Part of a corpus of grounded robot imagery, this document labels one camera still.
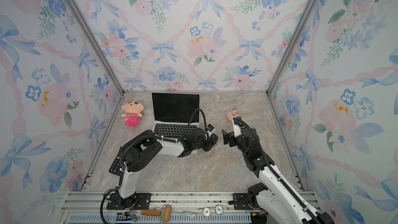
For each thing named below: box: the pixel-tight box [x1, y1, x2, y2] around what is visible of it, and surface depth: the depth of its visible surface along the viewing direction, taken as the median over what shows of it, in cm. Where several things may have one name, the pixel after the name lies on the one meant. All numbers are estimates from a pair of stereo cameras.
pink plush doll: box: [121, 101, 145, 127], surface depth 102 cm
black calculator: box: [108, 150, 123, 177], surface depth 85 cm
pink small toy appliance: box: [225, 108, 241, 122], surface depth 104 cm
